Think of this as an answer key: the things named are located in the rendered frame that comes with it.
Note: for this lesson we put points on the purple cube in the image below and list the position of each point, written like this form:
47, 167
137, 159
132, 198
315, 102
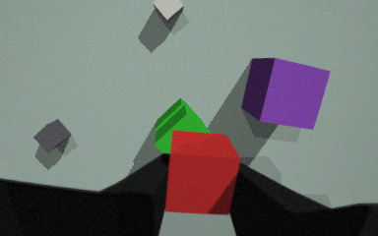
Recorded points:
284, 93

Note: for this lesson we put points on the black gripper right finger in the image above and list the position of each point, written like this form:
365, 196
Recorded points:
263, 207

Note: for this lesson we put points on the green block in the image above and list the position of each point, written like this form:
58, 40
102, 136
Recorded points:
182, 120
171, 111

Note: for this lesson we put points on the red block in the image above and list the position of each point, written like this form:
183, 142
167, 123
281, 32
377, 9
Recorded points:
202, 173

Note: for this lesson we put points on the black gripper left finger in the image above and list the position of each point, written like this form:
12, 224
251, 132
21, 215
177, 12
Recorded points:
134, 206

